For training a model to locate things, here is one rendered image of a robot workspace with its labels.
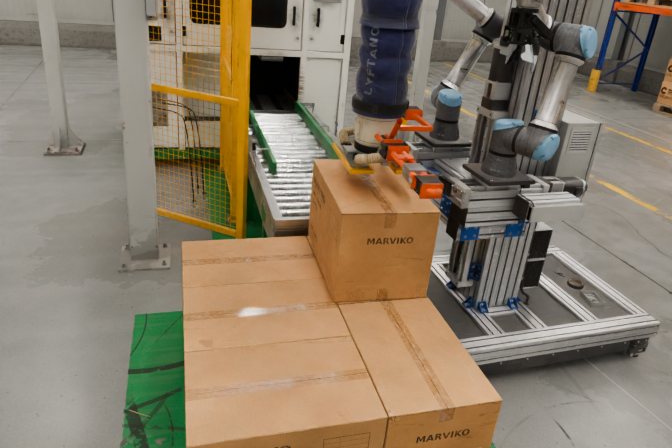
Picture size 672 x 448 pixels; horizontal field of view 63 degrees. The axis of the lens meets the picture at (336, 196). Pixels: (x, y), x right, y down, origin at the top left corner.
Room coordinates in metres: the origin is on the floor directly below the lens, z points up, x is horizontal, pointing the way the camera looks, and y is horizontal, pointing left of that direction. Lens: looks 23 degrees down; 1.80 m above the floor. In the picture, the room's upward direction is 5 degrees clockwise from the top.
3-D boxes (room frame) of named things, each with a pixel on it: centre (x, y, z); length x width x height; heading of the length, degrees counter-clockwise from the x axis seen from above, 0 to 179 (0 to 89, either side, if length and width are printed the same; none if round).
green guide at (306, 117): (4.08, 0.16, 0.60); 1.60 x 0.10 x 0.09; 17
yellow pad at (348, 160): (2.17, -0.05, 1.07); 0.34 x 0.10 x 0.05; 14
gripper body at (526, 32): (1.91, -0.56, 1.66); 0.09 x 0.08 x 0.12; 110
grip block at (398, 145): (1.95, -0.20, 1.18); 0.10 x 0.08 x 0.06; 104
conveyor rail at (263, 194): (3.56, 0.62, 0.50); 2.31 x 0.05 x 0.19; 17
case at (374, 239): (2.19, -0.15, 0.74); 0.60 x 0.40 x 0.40; 15
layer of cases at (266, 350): (1.82, 0.05, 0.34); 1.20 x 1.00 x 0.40; 17
